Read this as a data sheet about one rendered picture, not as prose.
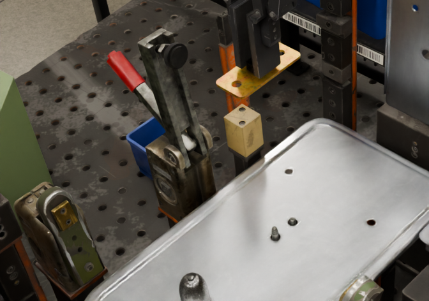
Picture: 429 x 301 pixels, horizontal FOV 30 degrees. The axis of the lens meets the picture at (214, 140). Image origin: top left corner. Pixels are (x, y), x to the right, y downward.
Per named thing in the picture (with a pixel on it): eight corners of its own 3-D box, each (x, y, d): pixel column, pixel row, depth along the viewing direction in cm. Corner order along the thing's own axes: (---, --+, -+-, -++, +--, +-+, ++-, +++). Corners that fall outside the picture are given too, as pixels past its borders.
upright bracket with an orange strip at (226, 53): (256, 278, 126) (221, 18, 93) (250, 274, 127) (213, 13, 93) (269, 267, 128) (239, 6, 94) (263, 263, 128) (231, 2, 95)
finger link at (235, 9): (234, 9, 71) (228, 6, 72) (240, 69, 76) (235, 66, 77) (257, -7, 73) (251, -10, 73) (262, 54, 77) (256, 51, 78)
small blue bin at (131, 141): (167, 197, 142) (159, 161, 136) (133, 171, 147) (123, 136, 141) (211, 163, 146) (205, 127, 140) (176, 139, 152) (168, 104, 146)
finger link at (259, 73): (269, -1, 72) (275, 1, 71) (275, 60, 77) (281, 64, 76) (245, 14, 70) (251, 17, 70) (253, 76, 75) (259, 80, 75)
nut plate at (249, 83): (242, 101, 74) (240, 91, 73) (213, 85, 76) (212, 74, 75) (302, 56, 78) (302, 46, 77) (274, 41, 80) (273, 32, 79)
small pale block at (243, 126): (264, 303, 123) (242, 129, 98) (248, 290, 125) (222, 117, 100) (279, 289, 124) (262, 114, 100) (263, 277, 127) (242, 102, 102)
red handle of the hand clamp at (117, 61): (181, 157, 95) (99, 58, 97) (177, 163, 97) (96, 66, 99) (207, 138, 97) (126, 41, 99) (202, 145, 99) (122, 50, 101)
